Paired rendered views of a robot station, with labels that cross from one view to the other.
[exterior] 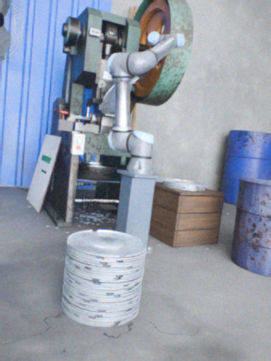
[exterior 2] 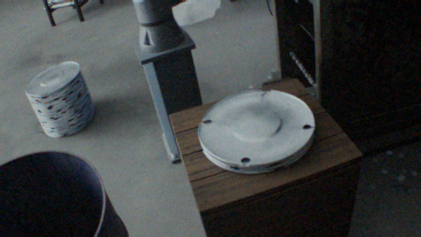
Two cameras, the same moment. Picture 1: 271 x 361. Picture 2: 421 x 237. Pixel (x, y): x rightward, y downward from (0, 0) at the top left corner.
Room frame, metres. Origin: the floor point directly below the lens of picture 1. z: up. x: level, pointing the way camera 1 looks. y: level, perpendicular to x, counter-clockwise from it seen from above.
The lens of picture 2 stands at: (2.45, -1.04, 0.97)
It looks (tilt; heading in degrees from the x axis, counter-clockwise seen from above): 37 degrees down; 114
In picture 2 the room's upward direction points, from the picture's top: 12 degrees counter-clockwise
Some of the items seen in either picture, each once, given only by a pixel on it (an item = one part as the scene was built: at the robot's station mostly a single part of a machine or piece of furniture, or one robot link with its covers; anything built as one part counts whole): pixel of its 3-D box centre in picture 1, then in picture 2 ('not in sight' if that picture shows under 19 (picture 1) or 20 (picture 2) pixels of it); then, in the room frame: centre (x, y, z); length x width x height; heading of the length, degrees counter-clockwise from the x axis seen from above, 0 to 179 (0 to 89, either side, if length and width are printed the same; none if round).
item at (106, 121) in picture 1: (107, 124); not in sight; (2.40, 0.24, 0.72); 0.25 x 0.14 x 0.14; 25
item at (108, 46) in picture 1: (107, 48); not in sight; (2.56, 0.32, 1.27); 0.21 x 0.12 x 0.34; 25
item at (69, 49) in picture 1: (74, 35); not in sight; (2.47, 0.55, 1.31); 0.22 x 0.12 x 0.22; 25
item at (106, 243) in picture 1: (107, 242); (52, 77); (1.19, 0.08, 0.25); 0.29 x 0.29 x 0.01
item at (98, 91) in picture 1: (106, 80); not in sight; (2.52, 0.30, 1.04); 0.17 x 0.15 x 0.30; 25
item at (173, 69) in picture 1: (143, 52); not in sight; (2.80, 0.06, 1.33); 1.03 x 0.28 x 0.82; 25
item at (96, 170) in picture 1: (94, 170); not in sight; (2.56, 0.32, 0.36); 0.34 x 0.34 x 0.10
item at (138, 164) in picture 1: (140, 163); (159, 29); (1.88, -0.02, 0.50); 0.15 x 0.15 x 0.10
